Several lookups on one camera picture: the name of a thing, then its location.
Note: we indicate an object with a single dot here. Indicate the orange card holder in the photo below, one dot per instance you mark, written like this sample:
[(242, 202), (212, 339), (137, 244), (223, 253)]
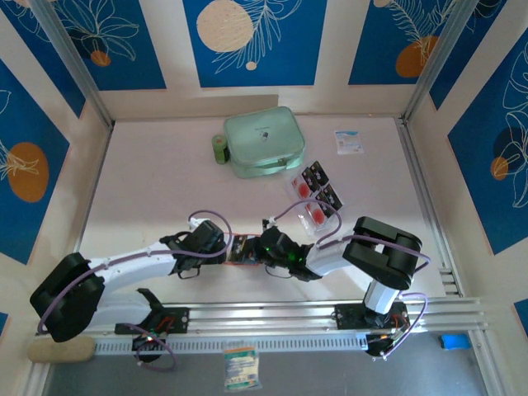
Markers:
[(228, 260)]

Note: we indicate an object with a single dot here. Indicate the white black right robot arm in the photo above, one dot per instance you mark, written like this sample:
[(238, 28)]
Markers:
[(334, 257)]

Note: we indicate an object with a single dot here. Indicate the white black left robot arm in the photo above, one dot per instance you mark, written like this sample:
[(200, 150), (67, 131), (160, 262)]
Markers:
[(132, 266)]

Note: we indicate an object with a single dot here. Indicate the white card with red circle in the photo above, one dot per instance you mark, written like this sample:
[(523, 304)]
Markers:
[(317, 215), (302, 189)]

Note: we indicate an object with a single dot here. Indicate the clear plastic card tray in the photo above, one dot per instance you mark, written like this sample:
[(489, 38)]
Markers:
[(293, 203)]

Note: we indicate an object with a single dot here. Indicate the green cylinder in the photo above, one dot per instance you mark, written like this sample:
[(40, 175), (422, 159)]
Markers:
[(219, 148)]

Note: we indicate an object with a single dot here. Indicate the green white plastic packet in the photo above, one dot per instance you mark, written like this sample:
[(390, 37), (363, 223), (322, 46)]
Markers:
[(241, 367)]

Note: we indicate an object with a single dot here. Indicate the mint green zip pouch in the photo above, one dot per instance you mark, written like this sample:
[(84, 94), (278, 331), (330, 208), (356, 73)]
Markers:
[(260, 123)]

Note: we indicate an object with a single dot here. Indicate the white blue sachet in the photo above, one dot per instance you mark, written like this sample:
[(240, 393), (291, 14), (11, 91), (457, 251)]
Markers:
[(349, 142)]

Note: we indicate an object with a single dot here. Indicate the beige foam pad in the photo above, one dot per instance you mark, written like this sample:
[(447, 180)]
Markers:
[(62, 353)]

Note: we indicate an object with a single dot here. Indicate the blue sponge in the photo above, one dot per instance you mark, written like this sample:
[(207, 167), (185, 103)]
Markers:
[(454, 341)]

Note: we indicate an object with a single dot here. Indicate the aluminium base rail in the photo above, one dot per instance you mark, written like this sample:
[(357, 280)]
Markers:
[(264, 315)]

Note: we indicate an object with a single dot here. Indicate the black electronics bracket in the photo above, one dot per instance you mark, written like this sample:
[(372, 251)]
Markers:
[(142, 346), (377, 348)]

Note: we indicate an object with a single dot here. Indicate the aluminium side rail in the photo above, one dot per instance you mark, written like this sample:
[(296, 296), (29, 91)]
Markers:
[(427, 206), (89, 206)]

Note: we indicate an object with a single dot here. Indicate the aluminium frame post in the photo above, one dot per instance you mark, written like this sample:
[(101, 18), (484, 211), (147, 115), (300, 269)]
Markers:
[(438, 62), (78, 62)]

